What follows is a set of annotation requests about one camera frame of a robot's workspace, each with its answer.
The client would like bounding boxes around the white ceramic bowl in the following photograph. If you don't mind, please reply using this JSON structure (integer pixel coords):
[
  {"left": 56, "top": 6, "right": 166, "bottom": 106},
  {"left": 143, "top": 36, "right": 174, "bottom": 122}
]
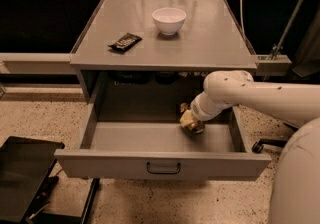
[{"left": 152, "top": 7, "right": 186, "bottom": 35}]

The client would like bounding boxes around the white cable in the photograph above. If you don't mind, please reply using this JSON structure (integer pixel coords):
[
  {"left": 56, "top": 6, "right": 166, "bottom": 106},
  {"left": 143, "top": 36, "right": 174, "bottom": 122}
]
[{"left": 231, "top": 0, "right": 248, "bottom": 43}]

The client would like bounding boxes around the grey metal cabinet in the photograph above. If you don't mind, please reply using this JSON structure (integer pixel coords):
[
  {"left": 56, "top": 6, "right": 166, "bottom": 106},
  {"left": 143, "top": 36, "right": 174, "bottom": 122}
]
[{"left": 71, "top": 0, "right": 256, "bottom": 99}]

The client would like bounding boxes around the black drawer handle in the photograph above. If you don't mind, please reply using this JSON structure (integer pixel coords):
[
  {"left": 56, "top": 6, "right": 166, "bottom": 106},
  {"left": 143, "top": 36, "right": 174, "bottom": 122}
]
[{"left": 146, "top": 162, "right": 181, "bottom": 175}]

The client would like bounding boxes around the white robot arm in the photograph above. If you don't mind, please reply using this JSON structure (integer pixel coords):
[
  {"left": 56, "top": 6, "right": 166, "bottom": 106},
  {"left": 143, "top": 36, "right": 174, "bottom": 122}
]
[{"left": 180, "top": 70, "right": 320, "bottom": 224}]

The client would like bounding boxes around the black office chair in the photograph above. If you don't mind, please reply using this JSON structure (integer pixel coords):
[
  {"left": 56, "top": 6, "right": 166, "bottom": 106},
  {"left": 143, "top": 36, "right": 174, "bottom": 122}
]
[{"left": 251, "top": 122, "right": 297, "bottom": 153}]

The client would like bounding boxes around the grey open top drawer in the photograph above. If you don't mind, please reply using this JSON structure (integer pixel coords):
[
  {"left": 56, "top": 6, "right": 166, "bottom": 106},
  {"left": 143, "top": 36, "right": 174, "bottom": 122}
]
[{"left": 54, "top": 102, "right": 272, "bottom": 181}]

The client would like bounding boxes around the black snack bar wrapper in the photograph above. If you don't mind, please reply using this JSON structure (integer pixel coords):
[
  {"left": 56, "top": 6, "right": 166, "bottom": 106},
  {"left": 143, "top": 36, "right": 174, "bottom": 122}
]
[{"left": 109, "top": 33, "right": 142, "bottom": 52}]

